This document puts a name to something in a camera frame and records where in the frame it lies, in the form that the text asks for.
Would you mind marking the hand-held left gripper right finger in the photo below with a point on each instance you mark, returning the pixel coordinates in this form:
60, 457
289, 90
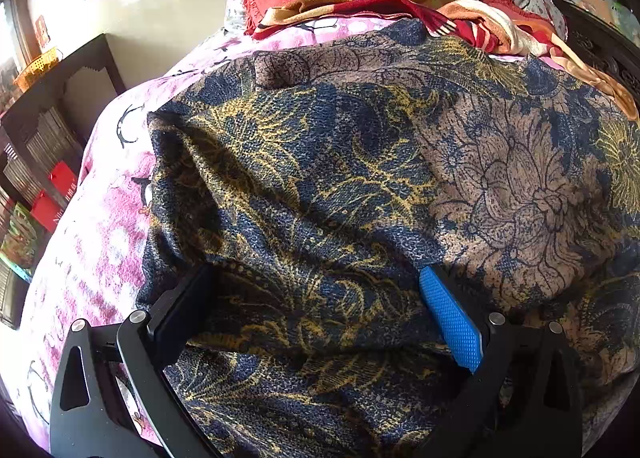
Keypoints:
450, 318

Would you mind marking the red box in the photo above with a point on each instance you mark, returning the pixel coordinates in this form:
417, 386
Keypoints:
62, 180
46, 212

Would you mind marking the small red wall sign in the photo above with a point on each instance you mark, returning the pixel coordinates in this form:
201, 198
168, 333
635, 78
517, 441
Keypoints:
42, 30

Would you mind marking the dark wooden bookshelf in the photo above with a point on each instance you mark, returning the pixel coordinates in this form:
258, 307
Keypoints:
85, 63

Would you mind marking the colourful picture box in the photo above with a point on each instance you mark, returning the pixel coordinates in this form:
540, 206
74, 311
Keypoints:
17, 243

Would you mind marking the orange plastic basket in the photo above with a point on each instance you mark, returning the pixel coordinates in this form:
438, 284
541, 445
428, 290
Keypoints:
37, 69

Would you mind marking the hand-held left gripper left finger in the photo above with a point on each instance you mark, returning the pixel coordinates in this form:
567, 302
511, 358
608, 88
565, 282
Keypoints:
172, 308

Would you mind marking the dark floral patterned garment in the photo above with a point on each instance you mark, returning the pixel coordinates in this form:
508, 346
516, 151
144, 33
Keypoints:
325, 163

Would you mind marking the pink printed bedsheet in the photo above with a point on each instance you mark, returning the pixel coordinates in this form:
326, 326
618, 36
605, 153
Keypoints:
100, 248

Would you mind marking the dark carved wooden headboard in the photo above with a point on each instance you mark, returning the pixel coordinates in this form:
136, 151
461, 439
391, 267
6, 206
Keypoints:
595, 45

